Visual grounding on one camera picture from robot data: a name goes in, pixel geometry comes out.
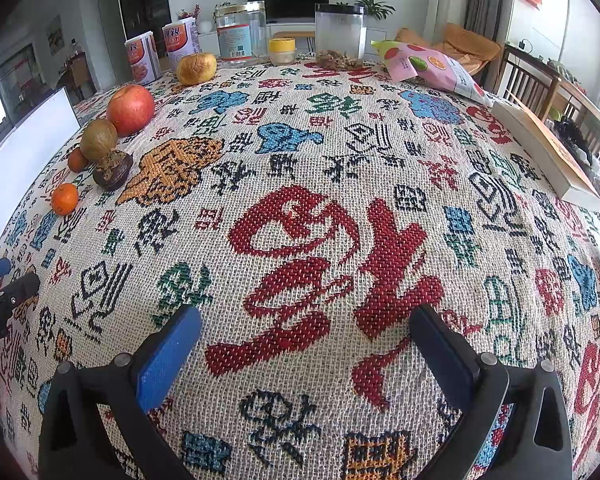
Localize dark purple wrinkled fruit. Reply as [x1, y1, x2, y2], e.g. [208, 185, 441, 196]
[92, 150, 134, 191]

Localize green-brown kiwi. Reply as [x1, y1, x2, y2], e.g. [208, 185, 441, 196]
[79, 119, 118, 162]

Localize large leafy potted plant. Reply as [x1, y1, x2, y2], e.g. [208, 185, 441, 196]
[350, 0, 396, 23]

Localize red apple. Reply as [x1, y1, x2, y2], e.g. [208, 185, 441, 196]
[106, 84, 156, 137]

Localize pink fruit-print snack bag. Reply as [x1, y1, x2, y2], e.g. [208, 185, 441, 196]
[371, 40, 495, 107]

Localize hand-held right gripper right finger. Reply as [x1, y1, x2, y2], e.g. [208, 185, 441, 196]
[409, 304, 573, 480]

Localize black tall cabinet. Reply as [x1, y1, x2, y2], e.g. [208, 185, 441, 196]
[115, 0, 173, 56]

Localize pile of walnuts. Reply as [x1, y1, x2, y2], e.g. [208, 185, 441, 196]
[315, 49, 363, 71]

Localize printed woven tablecloth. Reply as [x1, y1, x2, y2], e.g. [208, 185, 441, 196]
[0, 55, 600, 480]

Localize orange cover book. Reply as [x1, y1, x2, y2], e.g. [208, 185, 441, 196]
[491, 99, 600, 211]

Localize small yellow-lid jar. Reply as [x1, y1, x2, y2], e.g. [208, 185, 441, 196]
[268, 38, 297, 66]

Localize clear container black lid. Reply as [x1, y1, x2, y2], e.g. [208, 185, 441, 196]
[314, 3, 367, 63]

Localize orange tangerine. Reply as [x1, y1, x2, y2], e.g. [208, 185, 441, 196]
[50, 183, 80, 216]

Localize yellow wrinkled pear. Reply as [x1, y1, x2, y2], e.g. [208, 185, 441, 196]
[175, 52, 218, 86]

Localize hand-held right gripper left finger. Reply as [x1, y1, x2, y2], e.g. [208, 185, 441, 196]
[38, 304, 203, 480]

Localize clear labelled glass jar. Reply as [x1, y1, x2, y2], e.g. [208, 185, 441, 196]
[215, 1, 267, 65]

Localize white television cabinet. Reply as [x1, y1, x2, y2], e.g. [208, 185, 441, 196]
[197, 19, 396, 56]

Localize pink labelled can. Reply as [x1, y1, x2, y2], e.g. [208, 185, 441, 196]
[161, 17, 201, 68]
[125, 31, 162, 87]

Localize dark wooden chair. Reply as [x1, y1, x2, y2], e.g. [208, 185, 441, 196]
[550, 77, 600, 171]
[495, 44, 563, 121]

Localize white cardboard box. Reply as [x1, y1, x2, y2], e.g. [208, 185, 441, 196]
[0, 86, 81, 256]

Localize wall picture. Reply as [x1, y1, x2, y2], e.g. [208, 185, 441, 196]
[46, 15, 64, 56]

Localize wooden stool metal legs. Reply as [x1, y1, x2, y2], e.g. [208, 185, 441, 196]
[272, 31, 315, 53]

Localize orange lounge chair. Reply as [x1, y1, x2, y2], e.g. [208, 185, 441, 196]
[395, 22, 503, 78]

